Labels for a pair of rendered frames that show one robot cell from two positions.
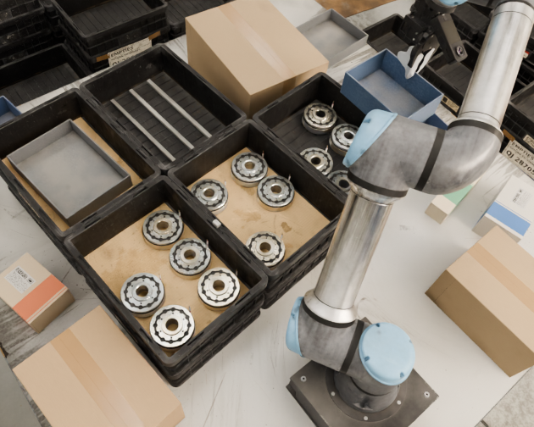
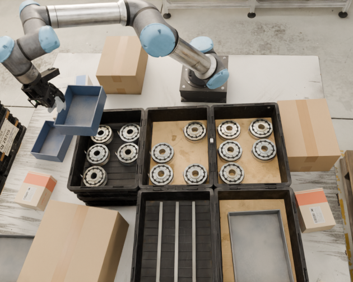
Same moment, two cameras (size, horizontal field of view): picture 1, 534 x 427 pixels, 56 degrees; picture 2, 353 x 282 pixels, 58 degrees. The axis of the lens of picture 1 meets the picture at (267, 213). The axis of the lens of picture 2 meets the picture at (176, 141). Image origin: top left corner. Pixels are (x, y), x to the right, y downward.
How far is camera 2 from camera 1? 1.22 m
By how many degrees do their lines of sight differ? 53
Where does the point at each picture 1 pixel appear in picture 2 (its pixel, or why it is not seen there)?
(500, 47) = (79, 8)
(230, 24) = not seen: outside the picture
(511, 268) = (113, 60)
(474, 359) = (152, 66)
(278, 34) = (47, 248)
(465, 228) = not seen: hidden behind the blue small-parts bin
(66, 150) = (250, 272)
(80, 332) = (302, 150)
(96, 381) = (306, 127)
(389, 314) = (162, 97)
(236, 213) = (189, 160)
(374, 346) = (205, 45)
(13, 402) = not seen: hidden behind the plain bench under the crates
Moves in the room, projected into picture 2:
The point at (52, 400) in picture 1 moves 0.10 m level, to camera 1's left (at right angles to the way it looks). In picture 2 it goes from (328, 132) to (347, 147)
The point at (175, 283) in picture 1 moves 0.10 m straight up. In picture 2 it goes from (245, 148) to (247, 137)
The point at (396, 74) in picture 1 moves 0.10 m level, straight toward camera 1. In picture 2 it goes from (63, 119) to (86, 110)
